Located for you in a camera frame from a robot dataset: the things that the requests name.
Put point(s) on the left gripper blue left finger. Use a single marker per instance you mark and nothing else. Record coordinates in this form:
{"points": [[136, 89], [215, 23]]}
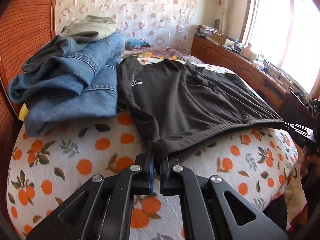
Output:
{"points": [[111, 209]]}

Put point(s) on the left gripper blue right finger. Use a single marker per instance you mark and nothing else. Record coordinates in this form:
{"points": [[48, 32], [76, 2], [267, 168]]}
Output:
{"points": [[177, 180]]}

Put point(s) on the black pants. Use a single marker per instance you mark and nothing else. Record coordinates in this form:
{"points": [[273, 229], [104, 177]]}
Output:
{"points": [[179, 108]]}

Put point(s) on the person's right hand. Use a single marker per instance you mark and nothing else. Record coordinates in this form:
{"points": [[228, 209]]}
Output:
{"points": [[310, 159]]}

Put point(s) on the long wooden sideboard cabinet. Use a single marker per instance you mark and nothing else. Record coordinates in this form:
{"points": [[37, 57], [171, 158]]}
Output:
{"points": [[282, 99]]}

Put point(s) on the orange print bed sheet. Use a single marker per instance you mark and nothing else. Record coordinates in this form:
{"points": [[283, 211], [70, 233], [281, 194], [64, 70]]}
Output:
{"points": [[75, 166]]}

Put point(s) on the window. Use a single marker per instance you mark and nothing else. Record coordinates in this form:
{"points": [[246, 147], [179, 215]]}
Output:
{"points": [[286, 33]]}

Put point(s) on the cardboard box on sideboard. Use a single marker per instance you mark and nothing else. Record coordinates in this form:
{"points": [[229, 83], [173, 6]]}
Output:
{"points": [[220, 39]]}

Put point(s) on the folded blue jeans top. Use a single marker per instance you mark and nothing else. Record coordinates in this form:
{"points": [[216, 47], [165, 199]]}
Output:
{"points": [[64, 75]]}

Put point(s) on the yellow pikachu plush toy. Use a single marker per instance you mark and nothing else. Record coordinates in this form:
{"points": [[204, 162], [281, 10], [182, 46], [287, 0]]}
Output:
{"points": [[23, 112]]}

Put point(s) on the blue item in box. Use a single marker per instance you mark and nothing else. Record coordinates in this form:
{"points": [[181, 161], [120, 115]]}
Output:
{"points": [[136, 44]]}

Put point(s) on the stack of papers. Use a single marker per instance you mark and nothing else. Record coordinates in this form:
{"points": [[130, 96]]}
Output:
{"points": [[205, 31]]}

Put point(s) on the pink circle pattern curtain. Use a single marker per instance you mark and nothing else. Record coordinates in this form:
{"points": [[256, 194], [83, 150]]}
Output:
{"points": [[161, 23]]}

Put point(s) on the folded beige pants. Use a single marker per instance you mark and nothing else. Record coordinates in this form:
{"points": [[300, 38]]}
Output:
{"points": [[90, 28]]}

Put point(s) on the folded dark grey garment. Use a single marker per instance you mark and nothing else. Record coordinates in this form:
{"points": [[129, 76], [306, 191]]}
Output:
{"points": [[59, 46]]}

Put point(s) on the wooden louvered wardrobe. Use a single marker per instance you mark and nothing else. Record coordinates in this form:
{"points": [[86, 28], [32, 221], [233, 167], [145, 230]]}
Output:
{"points": [[25, 26]]}

